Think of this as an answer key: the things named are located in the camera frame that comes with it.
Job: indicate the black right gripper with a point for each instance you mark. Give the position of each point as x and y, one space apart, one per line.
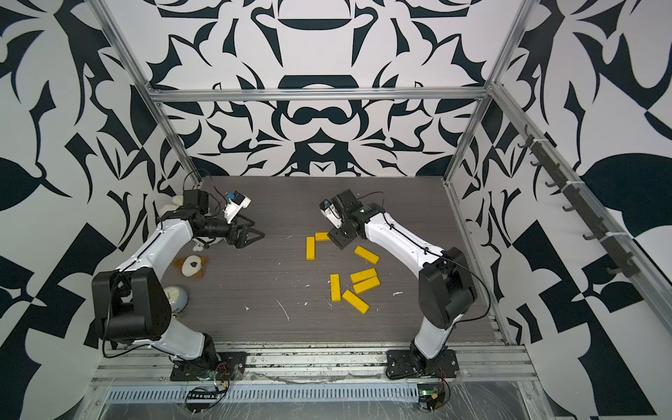
339 238

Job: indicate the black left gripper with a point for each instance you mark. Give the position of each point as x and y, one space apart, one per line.
243 241

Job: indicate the yellow block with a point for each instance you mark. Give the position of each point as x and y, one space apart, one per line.
310 248
367 255
335 288
322 236
361 276
357 303
366 285

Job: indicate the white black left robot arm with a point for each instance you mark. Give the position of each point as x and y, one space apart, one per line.
131 307

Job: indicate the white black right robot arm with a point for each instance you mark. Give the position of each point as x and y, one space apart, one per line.
447 288

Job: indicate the grey white bowl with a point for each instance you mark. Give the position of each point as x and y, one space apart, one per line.
177 298

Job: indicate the left controller board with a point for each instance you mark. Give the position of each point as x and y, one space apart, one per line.
199 399

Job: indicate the controller board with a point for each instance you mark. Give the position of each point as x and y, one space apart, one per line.
432 396
199 399

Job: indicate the right controller board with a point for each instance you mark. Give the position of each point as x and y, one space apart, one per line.
432 396

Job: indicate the black hook rack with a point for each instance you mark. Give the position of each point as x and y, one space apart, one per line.
583 202

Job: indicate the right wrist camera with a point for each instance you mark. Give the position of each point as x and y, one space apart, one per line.
330 212

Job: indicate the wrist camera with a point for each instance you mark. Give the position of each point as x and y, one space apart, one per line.
235 202
330 212

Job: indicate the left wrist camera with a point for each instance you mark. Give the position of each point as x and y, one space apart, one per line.
235 202

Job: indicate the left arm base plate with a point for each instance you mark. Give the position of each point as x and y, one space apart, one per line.
224 367

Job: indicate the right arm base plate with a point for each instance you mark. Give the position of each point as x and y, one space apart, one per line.
402 364

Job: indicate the aluminium horizontal frame bar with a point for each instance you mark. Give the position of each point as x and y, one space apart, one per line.
326 94

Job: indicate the aluminium rail front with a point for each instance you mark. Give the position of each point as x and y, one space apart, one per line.
323 362

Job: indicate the aluminium left frame post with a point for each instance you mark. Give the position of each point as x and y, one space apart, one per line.
114 35

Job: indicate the aluminium corner frame post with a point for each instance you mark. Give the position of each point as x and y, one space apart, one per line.
511 42

